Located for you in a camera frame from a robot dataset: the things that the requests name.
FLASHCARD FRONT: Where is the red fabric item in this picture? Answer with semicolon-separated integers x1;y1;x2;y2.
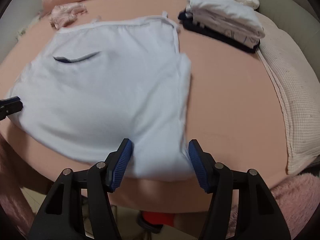
136;210;176;233

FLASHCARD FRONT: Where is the beige pillow blanket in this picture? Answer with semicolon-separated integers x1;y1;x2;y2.
254;12;320;176

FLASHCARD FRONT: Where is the pink fluffy pajamas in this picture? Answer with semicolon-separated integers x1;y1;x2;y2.
225;172;320;240

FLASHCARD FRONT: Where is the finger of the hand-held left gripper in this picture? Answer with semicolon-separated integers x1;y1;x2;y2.
0;96;24;121

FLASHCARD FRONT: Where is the stack of folded clothes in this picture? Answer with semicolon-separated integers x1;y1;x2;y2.
178;0;266;54

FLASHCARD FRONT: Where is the grey-green padded headboard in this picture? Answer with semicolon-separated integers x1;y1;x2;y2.
236;0;320;67

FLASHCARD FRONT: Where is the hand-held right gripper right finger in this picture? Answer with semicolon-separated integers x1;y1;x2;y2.
188;139;292;240

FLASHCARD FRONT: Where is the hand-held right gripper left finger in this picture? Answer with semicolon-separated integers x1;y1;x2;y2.
29;138;133;240

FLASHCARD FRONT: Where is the pink crumpled garment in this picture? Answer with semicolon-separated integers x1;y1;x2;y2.
49;2;88;28

